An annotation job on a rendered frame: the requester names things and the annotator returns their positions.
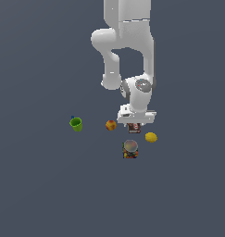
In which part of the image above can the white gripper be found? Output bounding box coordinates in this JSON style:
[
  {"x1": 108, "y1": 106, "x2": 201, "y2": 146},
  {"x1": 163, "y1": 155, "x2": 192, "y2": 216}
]
[{"x1": 117, "y1": 104, "x2": 157, "y2": 126}]

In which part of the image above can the dark red small box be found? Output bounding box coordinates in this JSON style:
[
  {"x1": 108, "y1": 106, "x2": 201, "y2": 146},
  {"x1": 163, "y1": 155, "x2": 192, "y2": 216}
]
[{"x1": 127, "y1": 122, "x2": 142, "y2": 134}]

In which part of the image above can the yellow lemon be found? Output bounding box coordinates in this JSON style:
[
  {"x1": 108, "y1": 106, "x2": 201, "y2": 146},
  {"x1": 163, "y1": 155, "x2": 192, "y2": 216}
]
[{"x1": 144, "y1": 131, "x2": 158, "y2": 143}]

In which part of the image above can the red yellow peach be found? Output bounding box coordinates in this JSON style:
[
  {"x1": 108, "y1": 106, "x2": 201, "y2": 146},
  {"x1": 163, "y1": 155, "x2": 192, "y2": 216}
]
[{"x1": 105, "y1": 119, "x2": 118, "y2": 131}]

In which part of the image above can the colourful can with grey lid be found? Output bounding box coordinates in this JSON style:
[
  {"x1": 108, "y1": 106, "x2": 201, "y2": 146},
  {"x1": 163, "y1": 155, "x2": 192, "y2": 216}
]
[{"x1": 121, "y1": 139, "x2": 140, "y2": 160}]

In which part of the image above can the green plastic cup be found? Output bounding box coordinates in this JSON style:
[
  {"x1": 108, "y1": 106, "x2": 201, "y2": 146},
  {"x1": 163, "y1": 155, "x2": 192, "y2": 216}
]
[{"x1": 69, "y1": 117, "x2": 83, "y2": 133}]

